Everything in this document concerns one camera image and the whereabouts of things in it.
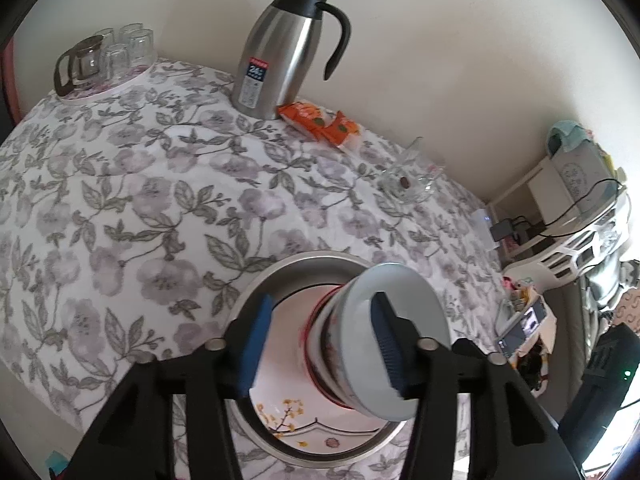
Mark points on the pink upright bar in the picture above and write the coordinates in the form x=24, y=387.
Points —
x=7, y=80

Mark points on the white power strip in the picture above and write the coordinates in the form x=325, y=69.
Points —
x=482, y=225

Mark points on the small clear glass cup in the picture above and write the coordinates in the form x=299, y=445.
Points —
x=104, y=36
x=116, y=62
x=131, y=29
x=140, y=47

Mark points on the orange snack packet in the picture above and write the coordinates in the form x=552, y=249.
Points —
x=342, y=130
x=302, y=117

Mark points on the teal cloth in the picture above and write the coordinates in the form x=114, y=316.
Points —
x=567, y=132

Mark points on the stainless steel thermos jug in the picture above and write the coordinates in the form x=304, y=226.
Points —
x=280, y=55

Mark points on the white lattice plastic rack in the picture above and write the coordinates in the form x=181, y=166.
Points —
x=565, y=252

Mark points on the black charger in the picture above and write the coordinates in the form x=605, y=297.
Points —
x=502, y=230

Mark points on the smartphone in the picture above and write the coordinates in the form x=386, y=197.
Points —
x=522, y=327

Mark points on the beige paper bag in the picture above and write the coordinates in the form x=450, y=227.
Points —
x=549, y=330

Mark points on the black-rimmed yellow flower plate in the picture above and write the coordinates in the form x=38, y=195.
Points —
x=295, y=412

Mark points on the clear glass mug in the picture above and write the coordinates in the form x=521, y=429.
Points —
x=410, y=177

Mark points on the white cup tray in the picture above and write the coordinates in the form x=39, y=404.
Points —
x=135, y=76

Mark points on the dark cloth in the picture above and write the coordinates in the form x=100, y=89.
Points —
x=532, y=372

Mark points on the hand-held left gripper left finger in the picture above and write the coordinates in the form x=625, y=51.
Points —
x=255, y=345

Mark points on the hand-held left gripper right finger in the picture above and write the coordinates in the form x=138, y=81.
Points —
x=387, y=345

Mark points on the stainless steel basin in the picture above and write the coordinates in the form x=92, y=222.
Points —
x=280, y=275

